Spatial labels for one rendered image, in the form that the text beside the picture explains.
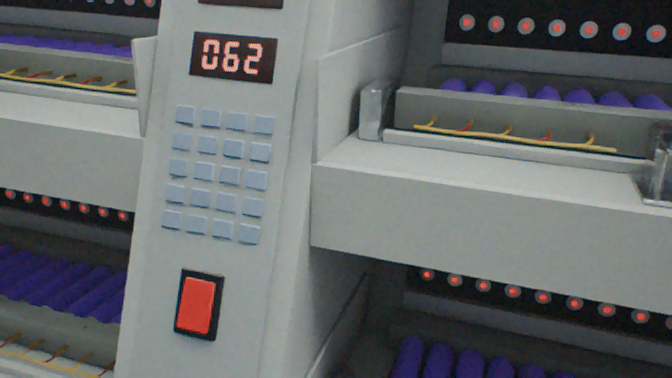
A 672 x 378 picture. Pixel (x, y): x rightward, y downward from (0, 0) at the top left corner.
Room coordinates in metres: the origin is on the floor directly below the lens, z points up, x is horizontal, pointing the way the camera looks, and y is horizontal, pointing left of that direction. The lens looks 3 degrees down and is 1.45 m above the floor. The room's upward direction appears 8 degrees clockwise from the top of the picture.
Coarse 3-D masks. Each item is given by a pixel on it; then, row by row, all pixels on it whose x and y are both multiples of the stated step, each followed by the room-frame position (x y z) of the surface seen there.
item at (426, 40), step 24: (432, 0) 0.46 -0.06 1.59; (432, 24) 0.46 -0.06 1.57; (408, 48) 0.46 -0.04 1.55; (432, 48) 0.46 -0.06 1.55; (408, 72) 0.46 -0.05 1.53; (528, 72) 0.44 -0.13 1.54; (384, 264) 0.46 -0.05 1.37; (384, 288) 0.46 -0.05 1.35; (384, 312) 0.46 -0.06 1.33; (528, 336) 0.43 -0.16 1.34
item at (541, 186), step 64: (448, 0) 0.42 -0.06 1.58; (512, 0) 0.41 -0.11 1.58; (576, 0) 0.40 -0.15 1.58; (640, 0) 0.38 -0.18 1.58; (320, 64) 0.26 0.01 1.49; (384, 64) 0.38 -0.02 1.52; (448, 64) 0.43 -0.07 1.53; (512, 64) 0.41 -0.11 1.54; (576, 64) 0.40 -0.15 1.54; (640, 64) 0.39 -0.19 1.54; (320, 128) 0.27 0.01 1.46; (384, 128) 0.32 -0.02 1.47; (448, 128) 0.32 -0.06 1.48; (512, 128) 0.31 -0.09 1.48; (576, 128) 0.30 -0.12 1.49; (640, 128) 0.29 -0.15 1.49; (320, 192) 0.28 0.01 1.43; (384, 192) 0.27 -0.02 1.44; (448, 192) 0.26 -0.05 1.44; (512, 192) 0.25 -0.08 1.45; (576, 192) 0.25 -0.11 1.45; (640, 192) 0.25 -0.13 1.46; (384, 256) 0.28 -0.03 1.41; (448, 256) 0.26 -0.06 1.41; (512, 256) 0.26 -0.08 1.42; (576, 256) 0.25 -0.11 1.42; (640, 256) 0.24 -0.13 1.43
